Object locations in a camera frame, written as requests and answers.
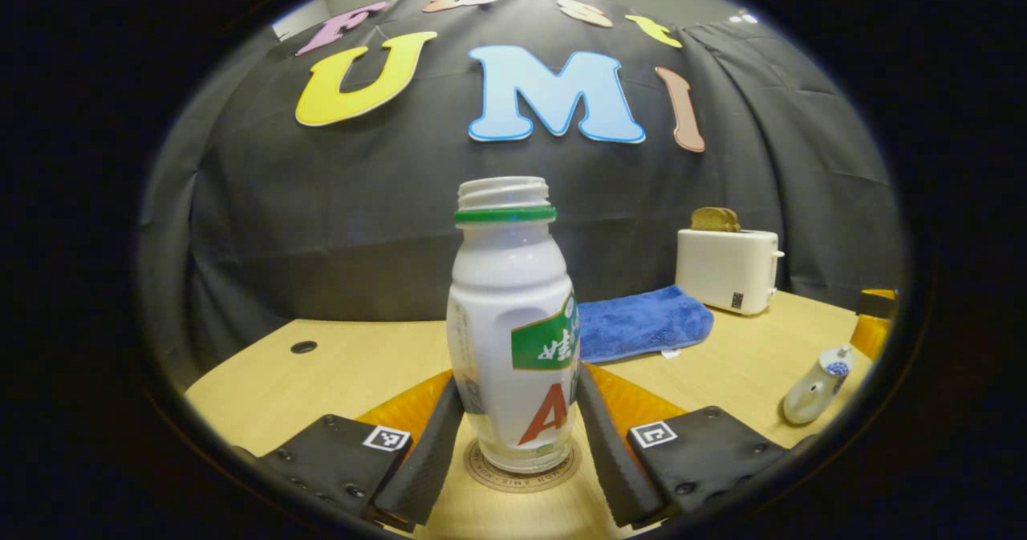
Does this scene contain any white water bottle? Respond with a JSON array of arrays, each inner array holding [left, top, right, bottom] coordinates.
[[446, 176, 583, 474]]

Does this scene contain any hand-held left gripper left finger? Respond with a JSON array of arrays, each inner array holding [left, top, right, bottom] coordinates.
[[255, 368, 468, 533]]

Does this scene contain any white blue-patterned teacup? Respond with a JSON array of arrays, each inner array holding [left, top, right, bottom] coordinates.
[[782, 355, 851, 426]]

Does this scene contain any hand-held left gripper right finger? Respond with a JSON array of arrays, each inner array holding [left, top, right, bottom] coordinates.
[[574, 362, 793, 530]]

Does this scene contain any round wooden coaster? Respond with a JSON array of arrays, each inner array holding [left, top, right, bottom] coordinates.
[[463, 436, 582, 493]]

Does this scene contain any white toaster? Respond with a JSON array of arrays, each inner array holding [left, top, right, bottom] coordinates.
[[675, 228, 785, 316]]

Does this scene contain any blue towel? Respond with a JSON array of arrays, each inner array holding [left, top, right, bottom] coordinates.
[[576, 285, 715, 364]]

